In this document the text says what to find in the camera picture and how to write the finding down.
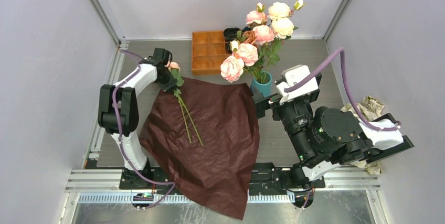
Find teal vase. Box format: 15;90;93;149
250;71;272;97

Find red wrapping paper sheet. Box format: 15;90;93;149
139;78;260;220

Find cream pink rose stem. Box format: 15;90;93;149
245;0;305;84

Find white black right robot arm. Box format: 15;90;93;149
253;89;414;191

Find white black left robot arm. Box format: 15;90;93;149
98;48;177;189

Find orange compartment tray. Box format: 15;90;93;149
191;30;229;76

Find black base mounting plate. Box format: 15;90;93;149
119;163;307;196

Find crumpled beige printed cloth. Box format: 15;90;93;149
351;95;385;175

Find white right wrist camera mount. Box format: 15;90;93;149
276;65;319;105

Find aluminium frame rail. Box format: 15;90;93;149
65;169;122;193

